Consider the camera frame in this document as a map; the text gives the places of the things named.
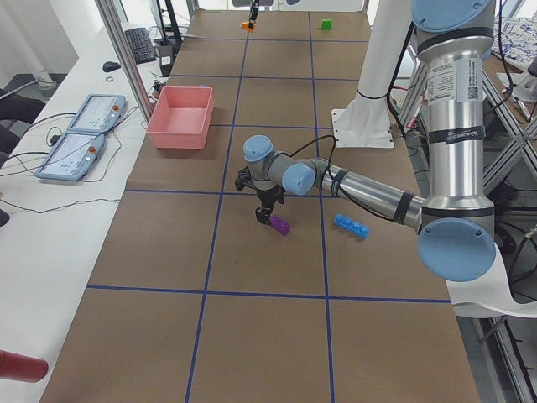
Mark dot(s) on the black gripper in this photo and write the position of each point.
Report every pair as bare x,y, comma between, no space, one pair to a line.
268,196

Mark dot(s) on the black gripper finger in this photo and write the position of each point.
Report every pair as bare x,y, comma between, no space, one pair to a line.
253,12

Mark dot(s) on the orange block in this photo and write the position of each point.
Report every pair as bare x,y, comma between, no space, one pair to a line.
249,26

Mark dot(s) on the purple block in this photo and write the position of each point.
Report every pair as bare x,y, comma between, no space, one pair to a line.
279,224

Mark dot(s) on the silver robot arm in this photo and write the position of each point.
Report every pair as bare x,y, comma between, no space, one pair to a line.
455,222

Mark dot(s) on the pink plastic box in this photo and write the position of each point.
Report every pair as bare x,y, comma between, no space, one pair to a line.
181,117

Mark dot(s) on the green block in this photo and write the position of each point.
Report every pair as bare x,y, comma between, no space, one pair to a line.
326,24

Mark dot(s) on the long blue block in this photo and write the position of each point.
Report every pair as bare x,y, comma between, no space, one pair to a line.
351,226

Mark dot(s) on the black keyboard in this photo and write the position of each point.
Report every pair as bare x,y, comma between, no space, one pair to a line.
140,45

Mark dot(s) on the black computer mouse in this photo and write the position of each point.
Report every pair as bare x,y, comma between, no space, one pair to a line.
110,66

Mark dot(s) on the upper blue teach pendant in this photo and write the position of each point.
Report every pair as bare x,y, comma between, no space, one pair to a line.
99,113

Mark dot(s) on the blue teach pendant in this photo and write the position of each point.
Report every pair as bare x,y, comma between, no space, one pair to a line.
99,113
72,156

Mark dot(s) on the lower blue teach pendant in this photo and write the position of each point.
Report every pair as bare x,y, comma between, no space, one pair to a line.
72,156

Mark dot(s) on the white chair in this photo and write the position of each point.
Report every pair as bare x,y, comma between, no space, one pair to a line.
488,296

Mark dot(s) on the red cylinder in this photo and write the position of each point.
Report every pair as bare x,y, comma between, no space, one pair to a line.
22,368

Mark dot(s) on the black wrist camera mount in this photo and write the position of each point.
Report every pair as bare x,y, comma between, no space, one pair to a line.
244,180

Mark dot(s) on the white camera post with base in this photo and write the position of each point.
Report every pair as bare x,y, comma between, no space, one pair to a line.
365,122

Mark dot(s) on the aluminium frame post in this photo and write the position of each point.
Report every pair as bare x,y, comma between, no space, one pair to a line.
117,36

